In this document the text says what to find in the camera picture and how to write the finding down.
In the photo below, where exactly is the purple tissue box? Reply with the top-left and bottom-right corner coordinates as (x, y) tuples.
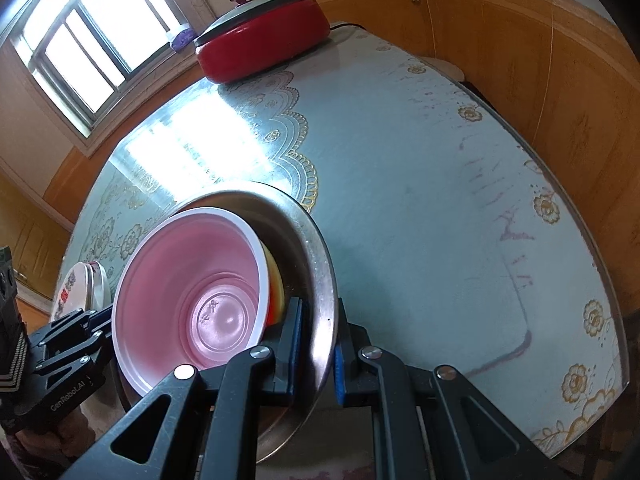
(169, 24), (194, 54)

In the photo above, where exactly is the yellow plastic bowl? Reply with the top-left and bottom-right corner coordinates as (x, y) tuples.
(260, 240), (287, 328)

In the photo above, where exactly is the dark wooden stool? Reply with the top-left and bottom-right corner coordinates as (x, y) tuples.
(419, 56), (467, 82)

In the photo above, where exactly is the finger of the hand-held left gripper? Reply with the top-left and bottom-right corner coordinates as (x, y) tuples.
(27, 308), (113, 348)
(32, 330), (112, 378)

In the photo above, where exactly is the red plastic bowl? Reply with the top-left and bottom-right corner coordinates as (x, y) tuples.
(111, 207), (273, 396)

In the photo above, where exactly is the red electric cooking pot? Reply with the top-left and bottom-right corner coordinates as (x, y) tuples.
(194, 0), (332, 85)

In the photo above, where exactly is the large floral rimmed plate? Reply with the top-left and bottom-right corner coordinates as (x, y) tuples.
(95, 262), (114, 311)

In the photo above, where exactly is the yellow wooden door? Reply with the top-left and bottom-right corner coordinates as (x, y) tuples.
(0, 170), (71, 306)

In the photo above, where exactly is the window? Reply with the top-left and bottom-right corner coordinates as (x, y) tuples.
(0, 0), (201, 143)

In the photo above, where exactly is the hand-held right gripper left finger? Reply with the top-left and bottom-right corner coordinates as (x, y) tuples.
(57, 297), (306, 480)

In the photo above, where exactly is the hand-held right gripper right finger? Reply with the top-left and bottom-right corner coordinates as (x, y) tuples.
(334, 297), (571, 480)

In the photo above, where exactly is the stainless steel bowl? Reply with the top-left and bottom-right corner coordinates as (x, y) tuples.
(112, 182), (341, 466)

